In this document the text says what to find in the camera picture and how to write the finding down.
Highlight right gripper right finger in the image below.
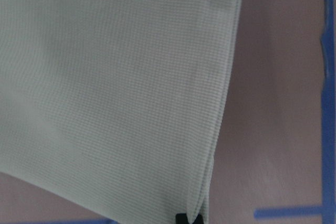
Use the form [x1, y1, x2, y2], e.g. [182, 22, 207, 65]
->
[192, 214, 203, 224]

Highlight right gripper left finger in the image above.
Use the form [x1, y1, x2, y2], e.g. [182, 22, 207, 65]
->
[175, 213, 187, 224]

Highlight olive green long-sleeve shirt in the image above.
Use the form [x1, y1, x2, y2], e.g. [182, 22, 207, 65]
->
[1, 0, 242, 223]

